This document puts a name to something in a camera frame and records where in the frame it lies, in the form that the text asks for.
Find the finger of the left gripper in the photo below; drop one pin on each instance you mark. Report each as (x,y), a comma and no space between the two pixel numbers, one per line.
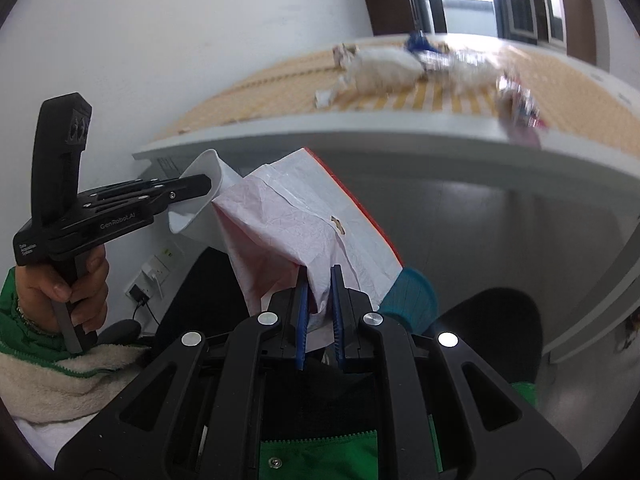
(187,188)

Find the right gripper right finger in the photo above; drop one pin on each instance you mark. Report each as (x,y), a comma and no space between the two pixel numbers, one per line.
(348,307)

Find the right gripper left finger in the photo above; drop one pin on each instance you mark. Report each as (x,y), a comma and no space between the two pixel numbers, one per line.
(288,340)

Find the blue mesh trash basket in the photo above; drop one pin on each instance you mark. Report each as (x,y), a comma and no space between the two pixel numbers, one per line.
(411,301)

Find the white red plastic bag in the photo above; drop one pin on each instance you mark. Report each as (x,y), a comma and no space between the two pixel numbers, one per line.
(288,215)

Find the white paper towel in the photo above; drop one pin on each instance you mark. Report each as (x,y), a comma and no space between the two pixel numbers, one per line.
(376,70)

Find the colourful snack wrapper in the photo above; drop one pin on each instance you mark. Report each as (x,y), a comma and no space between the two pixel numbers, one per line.
(518,112)

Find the clear plastic wrap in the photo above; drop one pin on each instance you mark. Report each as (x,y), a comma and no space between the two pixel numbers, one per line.
(464,70)

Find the person's left hand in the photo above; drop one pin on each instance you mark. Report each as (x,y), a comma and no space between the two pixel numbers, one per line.
(39,287)

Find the green jacket fleece sleeve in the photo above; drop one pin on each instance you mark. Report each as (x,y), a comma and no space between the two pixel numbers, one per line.
(41,382)

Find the yellow checkered tablecloth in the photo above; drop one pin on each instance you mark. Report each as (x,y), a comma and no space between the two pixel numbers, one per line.
(568,100)

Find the brown cabinet glass doors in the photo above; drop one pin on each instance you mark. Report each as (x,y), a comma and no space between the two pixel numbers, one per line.
(565,25)

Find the wall power socket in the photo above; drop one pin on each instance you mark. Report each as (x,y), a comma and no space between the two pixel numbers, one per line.
(149,280)

